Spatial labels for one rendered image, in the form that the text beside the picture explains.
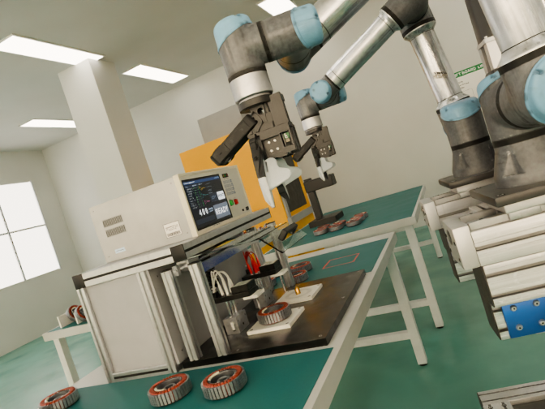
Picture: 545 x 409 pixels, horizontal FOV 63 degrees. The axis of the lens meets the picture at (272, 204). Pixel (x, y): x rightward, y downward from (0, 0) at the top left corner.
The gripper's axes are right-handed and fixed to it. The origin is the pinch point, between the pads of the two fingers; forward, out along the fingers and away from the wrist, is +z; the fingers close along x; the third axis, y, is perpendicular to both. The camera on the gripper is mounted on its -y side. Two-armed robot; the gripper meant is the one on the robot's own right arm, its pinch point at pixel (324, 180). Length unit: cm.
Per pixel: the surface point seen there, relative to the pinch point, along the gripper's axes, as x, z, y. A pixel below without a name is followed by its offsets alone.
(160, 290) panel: -51, 16, -52
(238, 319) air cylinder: -37, 34, -37
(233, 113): 354, -106, -121
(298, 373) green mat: -73, 40, -12
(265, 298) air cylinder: -14, 35, -33
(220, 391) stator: -78, 38, -29
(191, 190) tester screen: -38, -11, -38
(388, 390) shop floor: 54, 115, -8
